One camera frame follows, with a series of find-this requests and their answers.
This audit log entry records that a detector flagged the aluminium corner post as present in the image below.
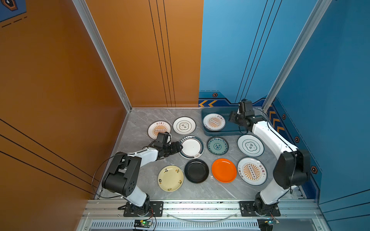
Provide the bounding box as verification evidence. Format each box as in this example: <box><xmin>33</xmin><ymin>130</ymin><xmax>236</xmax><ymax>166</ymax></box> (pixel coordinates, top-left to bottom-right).
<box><xmin>262</xmin><ymin>0</ymin><xmax>332</xmax><ymax>112</ymax></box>
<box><xmin>72</xmin><ymin>0</ymin><xmax>132</xmax><ymax>112</ymax></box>

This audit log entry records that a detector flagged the white plate quatrefoil motif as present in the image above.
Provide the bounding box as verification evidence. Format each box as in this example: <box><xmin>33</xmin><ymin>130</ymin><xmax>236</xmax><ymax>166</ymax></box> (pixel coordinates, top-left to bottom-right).
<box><xmin>237</xmin><ymin>135</ymin><xmax>265</xmax><ymax>157</ymax></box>
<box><xmin>172</xmin><ymin>116</ymin><xmax>196</xmax><ymax>135</ymax></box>

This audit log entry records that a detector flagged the teal patterned plate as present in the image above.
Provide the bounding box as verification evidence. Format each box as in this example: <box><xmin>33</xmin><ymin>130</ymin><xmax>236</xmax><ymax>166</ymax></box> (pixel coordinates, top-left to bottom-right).
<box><xmin>207</xmin><ymin>137</ymin><xmax>229</xmax><ymax>156</ymax></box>

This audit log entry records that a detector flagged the teal plastic bin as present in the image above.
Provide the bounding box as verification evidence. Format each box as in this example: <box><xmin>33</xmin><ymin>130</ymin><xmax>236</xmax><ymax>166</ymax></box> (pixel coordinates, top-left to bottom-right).
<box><xmin>201</xmin><ymin>106</ymin><xmax>249</xmax><ymax>137</ymax></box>

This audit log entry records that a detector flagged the circuit board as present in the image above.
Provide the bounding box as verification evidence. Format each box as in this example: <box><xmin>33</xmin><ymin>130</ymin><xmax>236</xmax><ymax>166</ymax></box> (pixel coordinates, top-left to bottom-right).
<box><xmin>133</xmin><ymin>219</ymin><xmax>154</xmax><ymax>231</ymax></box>
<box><xmin>257</xmin><ymin>219</ymin><xmax>280</xmax><ymax>231</ymax></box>

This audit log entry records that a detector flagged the black plate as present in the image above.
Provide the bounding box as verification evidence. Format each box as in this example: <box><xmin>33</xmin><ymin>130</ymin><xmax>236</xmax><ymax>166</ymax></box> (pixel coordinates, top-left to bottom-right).
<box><xmin>185</xmin><ymin>159</ymin><xmax>209</xmax><ymax>184</ymax></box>

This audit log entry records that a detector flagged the cream yellow plate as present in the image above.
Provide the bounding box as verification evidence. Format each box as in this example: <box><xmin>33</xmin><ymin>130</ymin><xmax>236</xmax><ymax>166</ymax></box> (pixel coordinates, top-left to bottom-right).
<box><xmin>158</xmin><ymin>165</ymin><xmax>184</xmax><ymax>192</ymax></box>

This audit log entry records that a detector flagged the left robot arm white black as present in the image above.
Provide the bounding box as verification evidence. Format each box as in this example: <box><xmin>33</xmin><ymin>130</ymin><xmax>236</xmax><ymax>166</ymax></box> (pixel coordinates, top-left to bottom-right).
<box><xmin>101</xmin><ymin>132</ymin><xmax>183</xmax><ymax>216</ymax></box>

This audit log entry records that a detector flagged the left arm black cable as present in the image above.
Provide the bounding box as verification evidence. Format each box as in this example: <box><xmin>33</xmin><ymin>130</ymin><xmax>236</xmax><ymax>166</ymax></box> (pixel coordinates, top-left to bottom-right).
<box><xmin>92</xmin><ymin>152</ymin><xmax>128</xmax><ymax>200</ymax></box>

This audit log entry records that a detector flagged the left aluminium corner post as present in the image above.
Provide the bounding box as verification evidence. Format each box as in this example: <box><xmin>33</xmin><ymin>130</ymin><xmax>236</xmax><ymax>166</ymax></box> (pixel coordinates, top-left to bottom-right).
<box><xmin>72</xmin><ymin>0</ymin><xmax>132</xmax><ymax>112</ymax></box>

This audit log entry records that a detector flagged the sunburst plate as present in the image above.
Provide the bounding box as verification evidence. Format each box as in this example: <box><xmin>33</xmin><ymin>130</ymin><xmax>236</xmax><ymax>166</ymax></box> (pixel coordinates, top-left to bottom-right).
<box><xmin>147</xmin><ymin>121</ymin><xmax>171</xmax><ymax>140</ymax></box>
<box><xmin>237</xmin><ymin>157</ymin><xmax>267</xmax><ymax>186</ymax></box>
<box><xmin>203</xmin><ymin>113</ymin><xmax>226</xmax><ymax>131</ymax></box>

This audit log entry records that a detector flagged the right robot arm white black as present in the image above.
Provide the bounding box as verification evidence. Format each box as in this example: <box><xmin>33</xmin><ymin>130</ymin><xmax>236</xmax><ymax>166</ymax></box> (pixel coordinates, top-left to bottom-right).
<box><xmin>229</xmin><ymin>99</ymin><xmax>311</xmax><ymax>216</ymax></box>

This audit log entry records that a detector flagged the right circuit board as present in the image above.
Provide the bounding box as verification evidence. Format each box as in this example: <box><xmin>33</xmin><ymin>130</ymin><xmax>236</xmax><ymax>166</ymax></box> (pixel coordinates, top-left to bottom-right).
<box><xmin>257</xmin><ymin>219</ymin><xmax>280</xmax><ymax>231</ymax></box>

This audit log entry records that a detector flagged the aluminium rail frame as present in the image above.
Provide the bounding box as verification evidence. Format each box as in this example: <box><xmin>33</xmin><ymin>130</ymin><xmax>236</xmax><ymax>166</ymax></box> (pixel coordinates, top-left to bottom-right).
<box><xmin>77</xmin><ymin>199</ymin><xmax>330</xmax><ymax>231</ymax></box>

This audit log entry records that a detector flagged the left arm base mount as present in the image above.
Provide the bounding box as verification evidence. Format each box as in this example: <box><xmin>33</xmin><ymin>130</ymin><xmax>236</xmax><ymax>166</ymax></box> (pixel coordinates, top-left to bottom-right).
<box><xmin>123</xmin><ymin>201</ymin><xmax>164</xmax><ymax>217</ymax></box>

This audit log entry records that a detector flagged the white plate dark rim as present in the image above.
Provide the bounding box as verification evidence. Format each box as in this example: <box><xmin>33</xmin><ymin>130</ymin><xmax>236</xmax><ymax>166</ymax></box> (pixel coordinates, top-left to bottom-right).
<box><xmin>179</xmin><ymin>136</ymin><xmax>204</xmax><ymax>160</ymax></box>

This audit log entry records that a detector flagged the orange plate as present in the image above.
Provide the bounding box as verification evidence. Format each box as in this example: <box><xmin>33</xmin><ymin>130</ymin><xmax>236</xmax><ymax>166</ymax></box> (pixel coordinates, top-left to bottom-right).
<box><xmin>212</xmin><ymin>158</ymin><xmax>237</xmax><ymax>183</ymax></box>

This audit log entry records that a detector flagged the left circuit board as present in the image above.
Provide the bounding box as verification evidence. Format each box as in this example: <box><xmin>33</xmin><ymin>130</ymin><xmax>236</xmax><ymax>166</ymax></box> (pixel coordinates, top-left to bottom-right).
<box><xmin>133</xmin><ymin>219</ymin><xmax>154</xmax><ymax>231</ymax></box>

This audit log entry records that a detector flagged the right aluminium corner post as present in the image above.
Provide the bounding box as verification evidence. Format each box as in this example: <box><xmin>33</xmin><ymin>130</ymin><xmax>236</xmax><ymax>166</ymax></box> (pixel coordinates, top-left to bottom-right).
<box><xmin>262</xmin><ymin>0</ymin><xmax>332</xmax><ymax>112</ymax></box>

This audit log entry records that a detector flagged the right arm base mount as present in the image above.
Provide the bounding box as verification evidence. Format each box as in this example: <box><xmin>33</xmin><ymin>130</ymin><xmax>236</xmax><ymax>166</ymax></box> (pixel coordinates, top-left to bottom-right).
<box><xmin>239</xmin><ymin>201</ymin><xmax>281</xmax><ymax>217</ymax></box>

